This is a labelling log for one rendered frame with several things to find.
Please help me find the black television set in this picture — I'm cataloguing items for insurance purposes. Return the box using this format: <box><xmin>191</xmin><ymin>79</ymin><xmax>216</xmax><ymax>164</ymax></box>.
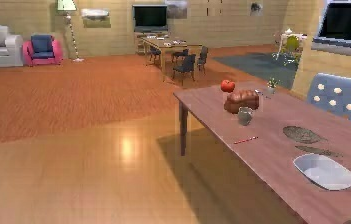
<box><xmin>132</xmin><ymin>4</ymin><xmax>169</xmax><ymax>33</ymax></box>

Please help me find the light wooden dining table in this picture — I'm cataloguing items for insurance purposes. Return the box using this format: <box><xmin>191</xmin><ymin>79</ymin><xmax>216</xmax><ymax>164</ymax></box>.
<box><xmin>140</xmin><ymin>35</ymin><xmax>204</xmax><ymax>83</ymax></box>

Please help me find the blue chair with white dots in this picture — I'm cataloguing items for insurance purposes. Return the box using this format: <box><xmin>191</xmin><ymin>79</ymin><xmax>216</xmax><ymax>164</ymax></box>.
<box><xmin>306</xmin><ymin>72</ymin><xmax>351</xmax><ymax>123</ymax></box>

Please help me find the green house plant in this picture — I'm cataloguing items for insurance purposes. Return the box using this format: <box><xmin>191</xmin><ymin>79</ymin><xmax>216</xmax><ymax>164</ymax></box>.
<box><xmin>280</xmin><ymin>35</ymin><xmax>301</xmax><ymax>65</ymax></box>

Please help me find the red pencil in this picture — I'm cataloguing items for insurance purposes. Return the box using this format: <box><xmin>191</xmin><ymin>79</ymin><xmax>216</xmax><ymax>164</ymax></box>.
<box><xmin>233</xmin><ymin>135</ymin><xmax>260</xmax><ymax>145</ymax></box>

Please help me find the grey round cup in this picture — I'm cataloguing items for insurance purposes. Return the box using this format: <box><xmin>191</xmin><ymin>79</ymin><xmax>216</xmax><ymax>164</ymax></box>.
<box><xmin>237</xmin><ymin>106</ymin><xmax>254</xmax><ymax>127</ymax></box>

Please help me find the white oval bowl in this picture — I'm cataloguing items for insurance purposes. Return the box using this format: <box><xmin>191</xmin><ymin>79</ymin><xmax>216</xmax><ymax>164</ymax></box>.
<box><xmin>292</xmin><ymin>153</ymin><xmax>351</xmax><ymax>192</ymax></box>

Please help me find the pink armchair with blue cushions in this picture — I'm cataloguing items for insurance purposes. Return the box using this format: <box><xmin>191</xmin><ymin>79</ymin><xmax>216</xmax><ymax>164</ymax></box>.
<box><xmin>22</xmin><ymin>34</ymin><xmax>64</xmax><ymax>67</ymax></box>

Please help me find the dark dining chair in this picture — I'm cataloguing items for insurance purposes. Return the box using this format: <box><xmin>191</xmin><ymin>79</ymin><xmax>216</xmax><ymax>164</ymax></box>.
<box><xmin>171</xmin><ymin>48</ymin><xmax>190</xmax><ymax>64</ymax></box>
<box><xmin>196</xmin><ymin>45</ymin><xmax>209</xmax><ymax>75</ymax></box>
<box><xmin>172</xmin><ymin>53</ymin><xmax>197</xmax><ymax>87</ymax></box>
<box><xmin>148</xmin><ymin>45</ymin><xmax>162</xmax><ymax>65</ymax></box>

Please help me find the brown wooden table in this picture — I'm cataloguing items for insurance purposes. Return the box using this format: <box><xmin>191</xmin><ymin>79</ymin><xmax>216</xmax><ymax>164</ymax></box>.
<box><xmin>173</xmin><ymin>80</ymin><xmax>351</xmax><ymax>224</ymax></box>

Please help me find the grey framed landscape picture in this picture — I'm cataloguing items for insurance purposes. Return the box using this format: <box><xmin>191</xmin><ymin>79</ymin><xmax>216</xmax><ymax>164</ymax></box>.
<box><xmin>164</xmin><ymin>0</ymin><xmax>189</xmax><ymax>20</ymax></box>

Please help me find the large dark window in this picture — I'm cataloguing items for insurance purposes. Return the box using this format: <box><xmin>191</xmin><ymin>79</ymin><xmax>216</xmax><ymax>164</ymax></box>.
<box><xmin>311</xmin><ymin>0</ymin><xmax>351</xmax><ymax>60</ymax></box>

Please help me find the red tomato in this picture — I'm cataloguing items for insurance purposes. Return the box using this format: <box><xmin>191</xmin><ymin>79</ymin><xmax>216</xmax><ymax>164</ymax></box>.
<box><xmin>220</xmin><ymin>79</ymin><xmax>236</xmax><ymax>94</ymax></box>

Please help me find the small framed dark picture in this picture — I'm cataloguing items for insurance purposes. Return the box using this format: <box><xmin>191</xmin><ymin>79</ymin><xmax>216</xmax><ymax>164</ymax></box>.
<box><xmin>249</xmin><ymin>1</ymin><xmax>264</xmax><ymax>17</ymax></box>

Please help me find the floor lamp with pale shade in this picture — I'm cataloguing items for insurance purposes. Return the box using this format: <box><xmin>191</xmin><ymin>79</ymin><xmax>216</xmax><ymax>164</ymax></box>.
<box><xmin>56</xmin><ymin>0</ymin><xmax>85</xmax><ymax>63</ymax></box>

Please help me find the small potted green plant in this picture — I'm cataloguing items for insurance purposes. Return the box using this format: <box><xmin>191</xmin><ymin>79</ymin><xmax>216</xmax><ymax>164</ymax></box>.
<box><xmin>266</xmin><ymin>77</ymin><xmax>280</xmax><ymax>95</ymax></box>

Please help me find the brown bread loaf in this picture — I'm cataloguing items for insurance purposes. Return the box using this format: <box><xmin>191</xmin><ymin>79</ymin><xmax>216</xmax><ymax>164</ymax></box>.
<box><xmin>223</xmin><ymin>89</ymin><xmax>260</xmax><ymax>115</ymax></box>

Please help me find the white shelf on wall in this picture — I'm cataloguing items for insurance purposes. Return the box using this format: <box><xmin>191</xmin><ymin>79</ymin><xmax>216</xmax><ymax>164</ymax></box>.
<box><xmin>80</xmin><ymin>8</ymin><xmax>110</xmax><ymax>20</ymax></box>

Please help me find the grey-blue floor rug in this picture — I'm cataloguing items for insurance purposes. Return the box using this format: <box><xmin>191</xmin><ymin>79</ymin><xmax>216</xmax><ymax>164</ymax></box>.
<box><xmin>212</xmin><ymin>52</ymin><xmax>300</xmax><ymax>90</ymax></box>

